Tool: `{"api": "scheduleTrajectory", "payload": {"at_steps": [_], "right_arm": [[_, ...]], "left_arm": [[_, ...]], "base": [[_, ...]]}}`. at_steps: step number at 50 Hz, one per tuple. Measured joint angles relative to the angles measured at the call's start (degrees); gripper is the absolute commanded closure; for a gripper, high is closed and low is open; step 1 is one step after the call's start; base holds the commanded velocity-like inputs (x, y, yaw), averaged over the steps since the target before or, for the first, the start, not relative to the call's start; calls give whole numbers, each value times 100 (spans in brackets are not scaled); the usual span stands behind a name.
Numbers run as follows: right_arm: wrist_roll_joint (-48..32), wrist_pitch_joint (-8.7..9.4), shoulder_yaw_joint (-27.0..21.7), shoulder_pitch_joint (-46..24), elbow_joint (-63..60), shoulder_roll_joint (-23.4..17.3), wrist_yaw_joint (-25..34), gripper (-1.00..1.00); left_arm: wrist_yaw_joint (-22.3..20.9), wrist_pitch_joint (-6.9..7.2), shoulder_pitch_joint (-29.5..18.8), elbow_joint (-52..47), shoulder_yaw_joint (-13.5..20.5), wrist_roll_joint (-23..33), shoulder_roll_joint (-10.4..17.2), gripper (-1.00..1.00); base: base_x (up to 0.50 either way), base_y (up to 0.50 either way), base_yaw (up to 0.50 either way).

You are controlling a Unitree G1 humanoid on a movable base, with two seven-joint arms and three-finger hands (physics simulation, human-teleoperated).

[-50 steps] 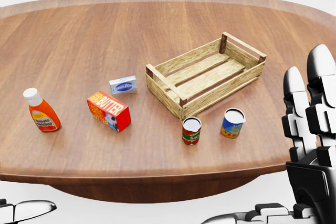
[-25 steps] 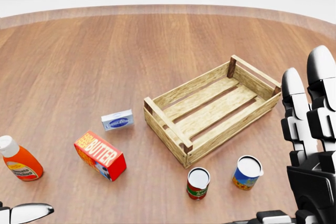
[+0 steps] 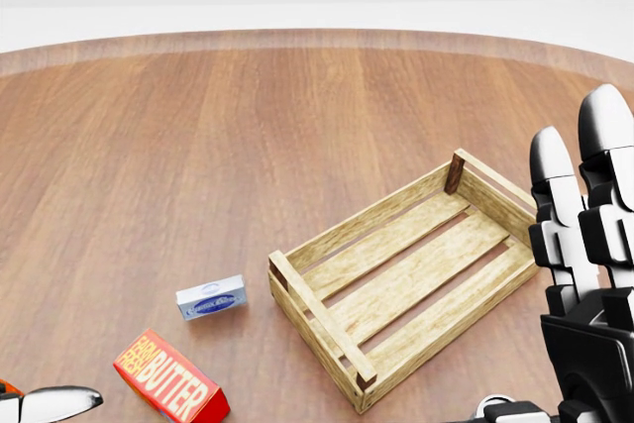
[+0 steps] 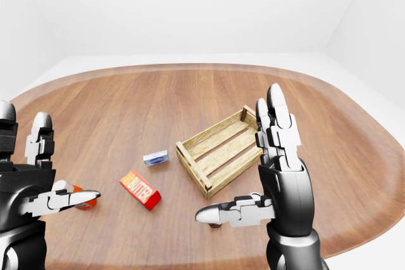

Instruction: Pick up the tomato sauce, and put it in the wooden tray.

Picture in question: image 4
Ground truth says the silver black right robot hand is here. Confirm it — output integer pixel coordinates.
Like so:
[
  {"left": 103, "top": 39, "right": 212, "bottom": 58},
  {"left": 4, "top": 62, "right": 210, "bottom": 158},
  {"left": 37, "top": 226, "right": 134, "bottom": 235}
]
[{"left": 194, "top": 83, "right": 315, "bottom": 238}]

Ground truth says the red butter box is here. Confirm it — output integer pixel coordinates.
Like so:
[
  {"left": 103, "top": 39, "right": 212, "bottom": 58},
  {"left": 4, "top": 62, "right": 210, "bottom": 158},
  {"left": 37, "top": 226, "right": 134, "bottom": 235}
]
[{"left": 119, "top": 169, "right": 162, "bottom": 211}]

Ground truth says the small blue white box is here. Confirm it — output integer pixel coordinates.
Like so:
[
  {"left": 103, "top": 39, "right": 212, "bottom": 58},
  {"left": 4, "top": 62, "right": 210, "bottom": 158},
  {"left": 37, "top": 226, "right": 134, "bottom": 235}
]
[{"left": 142, "top": 149, "right": 170, "bottom": 167}]

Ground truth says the wooden slat tray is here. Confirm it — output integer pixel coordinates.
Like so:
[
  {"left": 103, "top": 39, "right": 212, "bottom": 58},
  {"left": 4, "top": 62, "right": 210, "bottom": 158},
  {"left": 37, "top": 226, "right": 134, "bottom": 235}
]
[{"left": 175, "top": 105, "right": 264, "bottom": 200}]

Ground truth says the orange white can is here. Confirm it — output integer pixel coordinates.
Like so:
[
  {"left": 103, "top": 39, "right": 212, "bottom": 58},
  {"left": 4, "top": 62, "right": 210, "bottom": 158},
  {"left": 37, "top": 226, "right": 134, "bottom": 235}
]
[{"left": 52, "top": 180, "right": 97, "bottom": 211}]

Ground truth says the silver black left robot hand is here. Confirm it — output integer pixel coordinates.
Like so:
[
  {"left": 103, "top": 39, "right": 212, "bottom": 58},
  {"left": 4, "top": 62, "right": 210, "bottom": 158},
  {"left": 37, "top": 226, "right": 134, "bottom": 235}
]
[{"left": 0, "top": 100, "right": 102, "bottom": 232}]

